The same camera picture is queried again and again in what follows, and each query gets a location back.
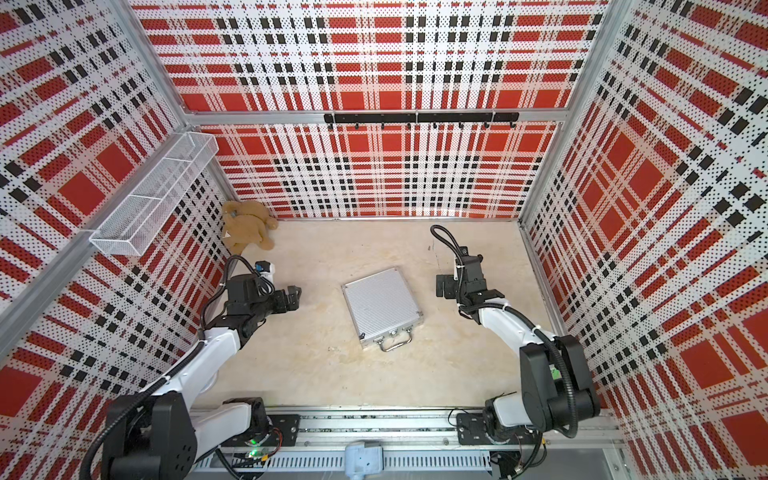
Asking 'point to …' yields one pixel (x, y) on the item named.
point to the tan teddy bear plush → (244, 224)
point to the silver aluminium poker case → (382, 309)
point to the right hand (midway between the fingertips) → (458, 279)
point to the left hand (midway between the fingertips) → (289, 290)
